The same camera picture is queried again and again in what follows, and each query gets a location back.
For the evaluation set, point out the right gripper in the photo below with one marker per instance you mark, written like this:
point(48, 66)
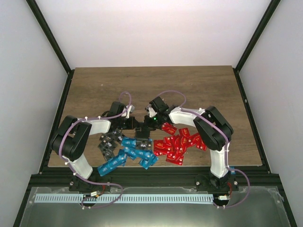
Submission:
point(147, 123)

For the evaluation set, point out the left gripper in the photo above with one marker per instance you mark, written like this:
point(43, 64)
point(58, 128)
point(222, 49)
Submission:
point(131, 125)

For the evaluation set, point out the black card holder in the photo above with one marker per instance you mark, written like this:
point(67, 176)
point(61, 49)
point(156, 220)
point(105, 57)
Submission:
point(144, 133)

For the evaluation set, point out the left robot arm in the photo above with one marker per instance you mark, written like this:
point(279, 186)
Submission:
point(71, 137)

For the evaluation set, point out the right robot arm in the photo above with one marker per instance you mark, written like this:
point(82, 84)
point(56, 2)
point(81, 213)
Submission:
point(214, 130)

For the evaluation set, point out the lone red VIP card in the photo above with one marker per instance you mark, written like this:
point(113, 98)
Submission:
point(168, 128)

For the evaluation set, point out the red VIP card pile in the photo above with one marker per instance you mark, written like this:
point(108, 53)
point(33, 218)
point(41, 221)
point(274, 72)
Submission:
point(175, 146)

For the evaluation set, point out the blue VIP card pile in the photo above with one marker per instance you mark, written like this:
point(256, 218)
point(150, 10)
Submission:
point(122, 154)

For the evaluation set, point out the black VIP card pile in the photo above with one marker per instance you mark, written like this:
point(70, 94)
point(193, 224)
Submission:
point(110, 141)

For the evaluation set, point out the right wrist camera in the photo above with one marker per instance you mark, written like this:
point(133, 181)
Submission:
point(151, 111)

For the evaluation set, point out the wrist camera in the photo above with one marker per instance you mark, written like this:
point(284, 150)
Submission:
point(130, 109)
point(151, 111)

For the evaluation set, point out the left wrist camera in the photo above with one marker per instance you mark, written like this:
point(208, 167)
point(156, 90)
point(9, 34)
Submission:
point(130, 109)

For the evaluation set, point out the black aluminium frame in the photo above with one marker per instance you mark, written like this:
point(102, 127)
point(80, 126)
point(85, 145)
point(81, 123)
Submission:
point(159, 176)

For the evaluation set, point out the white slotted cable duct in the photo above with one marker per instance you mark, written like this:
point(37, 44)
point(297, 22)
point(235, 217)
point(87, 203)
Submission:
point(126, 198)

